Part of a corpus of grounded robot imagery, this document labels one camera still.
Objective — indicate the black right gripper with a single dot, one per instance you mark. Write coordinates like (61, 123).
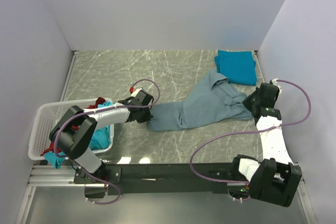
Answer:
(254, 100)

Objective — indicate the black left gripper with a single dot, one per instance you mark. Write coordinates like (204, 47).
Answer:
(144, 115)

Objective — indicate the grey-blue t-shirt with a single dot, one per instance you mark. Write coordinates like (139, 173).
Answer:
(211, 100)

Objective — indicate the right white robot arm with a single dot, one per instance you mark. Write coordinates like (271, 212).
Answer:
(276, 178)

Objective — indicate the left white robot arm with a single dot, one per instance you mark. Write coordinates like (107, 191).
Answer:
(73, 133)

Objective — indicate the folded teal t-shirt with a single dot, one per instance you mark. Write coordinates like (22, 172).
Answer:
(237, 66)

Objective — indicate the teal t-shirt in basket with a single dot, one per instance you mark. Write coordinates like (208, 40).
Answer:
(50, 156)

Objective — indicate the black base crossbar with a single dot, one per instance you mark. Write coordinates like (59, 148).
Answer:
(167, 186)

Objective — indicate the dark red t-shirt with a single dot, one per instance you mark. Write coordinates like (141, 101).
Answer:
(101, 138)

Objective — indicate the white plastic laundry basket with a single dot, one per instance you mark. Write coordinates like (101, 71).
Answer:
(45, 120)

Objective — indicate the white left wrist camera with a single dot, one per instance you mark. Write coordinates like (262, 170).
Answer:
(134, 91)

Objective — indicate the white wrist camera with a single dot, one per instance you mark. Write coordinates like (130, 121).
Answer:
(134, 91)
(275, 82)

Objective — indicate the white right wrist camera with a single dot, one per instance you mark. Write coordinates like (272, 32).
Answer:
(275, 82)

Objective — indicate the aluminium frame rail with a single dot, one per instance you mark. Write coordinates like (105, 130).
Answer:
(48, 176)

